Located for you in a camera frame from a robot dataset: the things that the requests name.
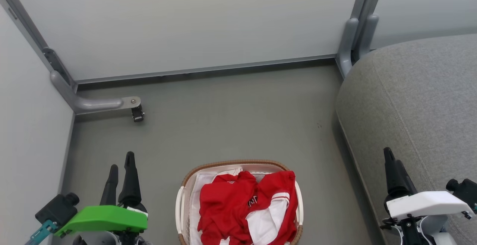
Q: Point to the short grey partition foot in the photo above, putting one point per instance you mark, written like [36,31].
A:
[346,47]

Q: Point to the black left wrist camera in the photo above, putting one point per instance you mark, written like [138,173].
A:
[56,209]

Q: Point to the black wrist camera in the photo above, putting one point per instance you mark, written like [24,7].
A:
[56,209]
[466,191]

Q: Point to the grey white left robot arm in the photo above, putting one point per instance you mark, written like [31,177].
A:
[100,238]

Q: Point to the long grey partition foot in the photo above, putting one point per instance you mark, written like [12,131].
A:
[87,104]

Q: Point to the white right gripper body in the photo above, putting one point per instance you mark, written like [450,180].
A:
[425,202]

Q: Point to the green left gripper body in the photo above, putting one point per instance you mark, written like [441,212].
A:
[106,218]

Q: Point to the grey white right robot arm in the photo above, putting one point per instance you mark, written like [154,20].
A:
[421,232]

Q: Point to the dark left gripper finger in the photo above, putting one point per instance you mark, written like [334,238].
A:
[130,185]
[111,189]

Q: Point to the grey partition bottom rail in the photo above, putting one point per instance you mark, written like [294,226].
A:
[208,68]

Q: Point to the black caster wheel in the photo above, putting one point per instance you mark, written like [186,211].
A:
[137,114]

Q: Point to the woven laundry basket white liner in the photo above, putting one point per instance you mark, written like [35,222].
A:
[185,204]

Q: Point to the red and white shirt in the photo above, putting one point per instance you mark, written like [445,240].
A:
[231,207]

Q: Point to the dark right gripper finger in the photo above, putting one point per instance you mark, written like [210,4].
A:
[397,179]

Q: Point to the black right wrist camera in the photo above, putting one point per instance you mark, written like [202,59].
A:
[466,191]

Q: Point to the grey fabric sofa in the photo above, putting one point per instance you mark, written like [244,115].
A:
[417,103]

